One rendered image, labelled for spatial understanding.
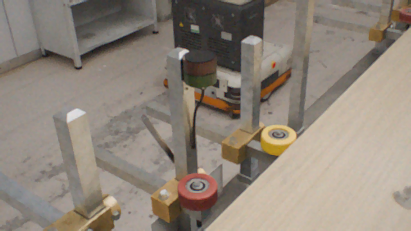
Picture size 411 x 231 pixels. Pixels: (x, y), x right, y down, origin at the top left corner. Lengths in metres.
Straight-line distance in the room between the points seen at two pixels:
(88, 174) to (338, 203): 0.46
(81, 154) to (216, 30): 2.07
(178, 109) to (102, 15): 3.42
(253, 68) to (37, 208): 0.54
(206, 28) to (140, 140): 0.76
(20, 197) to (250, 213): 0.42
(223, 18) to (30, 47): 1.78
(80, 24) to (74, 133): 3.45
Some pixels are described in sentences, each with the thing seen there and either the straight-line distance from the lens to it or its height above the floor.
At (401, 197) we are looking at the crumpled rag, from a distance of 0.95.
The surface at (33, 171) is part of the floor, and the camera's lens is 2.63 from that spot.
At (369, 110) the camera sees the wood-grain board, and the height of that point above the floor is 0.90.
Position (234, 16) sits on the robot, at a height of 0.63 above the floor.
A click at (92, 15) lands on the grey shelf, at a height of 0.19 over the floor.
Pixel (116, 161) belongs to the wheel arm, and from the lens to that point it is 1.09.
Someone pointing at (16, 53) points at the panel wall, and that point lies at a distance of 3.84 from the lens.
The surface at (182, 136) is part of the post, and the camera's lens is 0.92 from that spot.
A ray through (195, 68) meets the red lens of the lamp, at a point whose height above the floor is 1.16.
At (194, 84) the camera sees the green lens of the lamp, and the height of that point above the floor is 1.13.
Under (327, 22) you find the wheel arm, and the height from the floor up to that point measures 0.81.
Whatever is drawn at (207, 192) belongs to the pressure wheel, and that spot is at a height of 0.91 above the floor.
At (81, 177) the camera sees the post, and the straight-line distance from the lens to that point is 0.74.
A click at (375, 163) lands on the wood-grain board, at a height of 0.90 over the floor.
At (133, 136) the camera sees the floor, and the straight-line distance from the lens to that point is 2.73.
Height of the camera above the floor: 1.50
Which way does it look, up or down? 32 degrees down
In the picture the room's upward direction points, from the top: 2 degrees counter-clockwise
